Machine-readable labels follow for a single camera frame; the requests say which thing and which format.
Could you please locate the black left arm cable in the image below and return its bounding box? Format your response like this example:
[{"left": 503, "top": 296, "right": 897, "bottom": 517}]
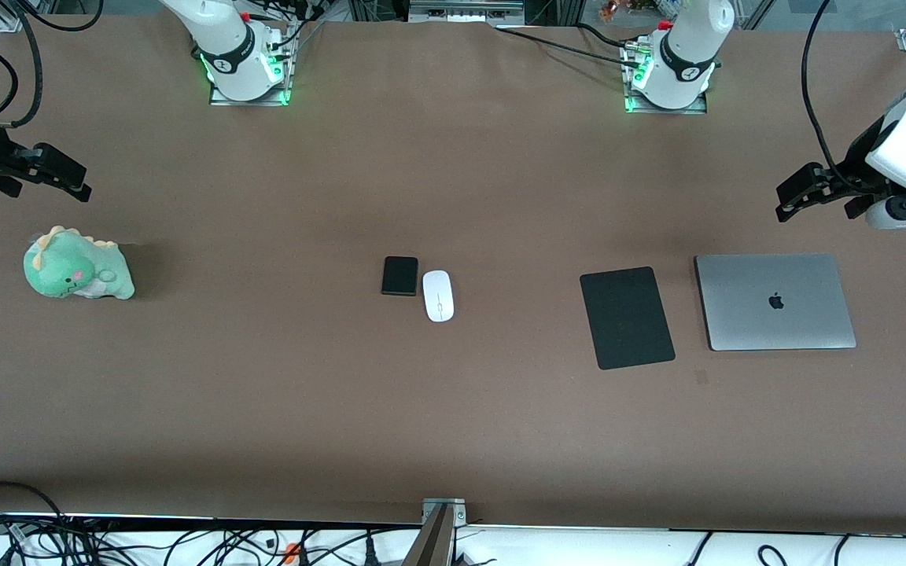
[{"left": 801, "top": 0, "right": 852, "bottom": 189}]

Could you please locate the short black table cable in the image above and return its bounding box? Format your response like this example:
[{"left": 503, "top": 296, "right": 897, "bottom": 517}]
[{"left": 575, "top": 22, "right": 635, "bottom": 50}]

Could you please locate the black phone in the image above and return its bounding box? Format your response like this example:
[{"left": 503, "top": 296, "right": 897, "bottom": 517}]
[{"left": 381, "top": 255, "right": 420, "bottom": 298}]

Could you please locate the black mouse pad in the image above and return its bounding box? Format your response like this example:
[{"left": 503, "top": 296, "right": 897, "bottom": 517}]
[{"left": 579, "top": 266, "right": 676, "bottom": 371}]

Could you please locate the grey closed laptop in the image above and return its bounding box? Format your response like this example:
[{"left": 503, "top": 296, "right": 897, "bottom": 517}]
[{"left": 694, "top": 252, "right": 858, "bottom": 352}]

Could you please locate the black looped floor cable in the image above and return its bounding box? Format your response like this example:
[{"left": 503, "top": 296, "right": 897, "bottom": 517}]
[{"left": 0, "top": 480, "right": 70, "bottom": 545}]

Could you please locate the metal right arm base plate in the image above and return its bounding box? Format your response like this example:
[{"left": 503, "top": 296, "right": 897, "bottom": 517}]
[{"left": 208, "top": 43, "right": 296, "bottom": 107}]

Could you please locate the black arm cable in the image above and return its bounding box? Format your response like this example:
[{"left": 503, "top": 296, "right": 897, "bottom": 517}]
[
  {"left": 801, "top": 0, "right": 852, "bottom": 189},
  {"left": 0, "top": 0, "right": 46, "bottom": 131}
]

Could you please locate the white computer mouse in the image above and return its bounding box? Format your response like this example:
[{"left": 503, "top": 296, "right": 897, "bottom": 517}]
[{"left": 422, "top": 270, "right": 455, "bottom": 323}]

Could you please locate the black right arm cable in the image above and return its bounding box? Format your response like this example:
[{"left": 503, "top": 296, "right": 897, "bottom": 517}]
[{"left": 0, "top": 0, "right": 46, "bottom": 131}]

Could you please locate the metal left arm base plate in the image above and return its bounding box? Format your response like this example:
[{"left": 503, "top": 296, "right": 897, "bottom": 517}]
[{"left": 623, "top": 41, "right": 710, "bottom": 116}]

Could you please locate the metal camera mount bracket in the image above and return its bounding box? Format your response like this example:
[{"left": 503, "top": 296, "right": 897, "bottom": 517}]
[{"left": 420, "top": 498, "right": 468, "bottom": 566}]

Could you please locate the green dinosaur plush toy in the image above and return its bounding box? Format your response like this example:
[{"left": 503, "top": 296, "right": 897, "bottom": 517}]
[{"left": 23, "top": 226, "right": 136, "bottom": 301}]

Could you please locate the long black table cable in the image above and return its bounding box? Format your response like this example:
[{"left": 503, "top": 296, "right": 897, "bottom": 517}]
[{"left": 495, "top": 26, "right": 643, "bottom": 65}]

